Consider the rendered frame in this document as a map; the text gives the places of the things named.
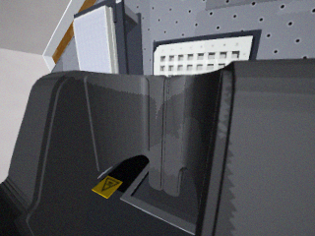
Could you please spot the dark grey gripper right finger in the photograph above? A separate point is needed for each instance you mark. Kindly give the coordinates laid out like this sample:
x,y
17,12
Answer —
x,y
246,134

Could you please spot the white rectangular plate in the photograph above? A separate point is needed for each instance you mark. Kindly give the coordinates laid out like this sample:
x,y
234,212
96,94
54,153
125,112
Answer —
x,y
96,41

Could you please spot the grey well plate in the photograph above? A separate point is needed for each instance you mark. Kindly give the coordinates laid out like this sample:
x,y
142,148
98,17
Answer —
x,y
198,57

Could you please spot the dark grey rectangular frame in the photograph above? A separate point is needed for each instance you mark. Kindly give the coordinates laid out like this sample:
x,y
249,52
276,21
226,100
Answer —
x,y
130,58

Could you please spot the grey perforated base plate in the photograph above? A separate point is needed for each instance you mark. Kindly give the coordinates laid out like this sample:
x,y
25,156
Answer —
x,y
288,26

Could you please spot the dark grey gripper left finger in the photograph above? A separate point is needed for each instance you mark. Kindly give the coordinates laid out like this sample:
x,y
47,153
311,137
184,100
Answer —
x,y
78,124

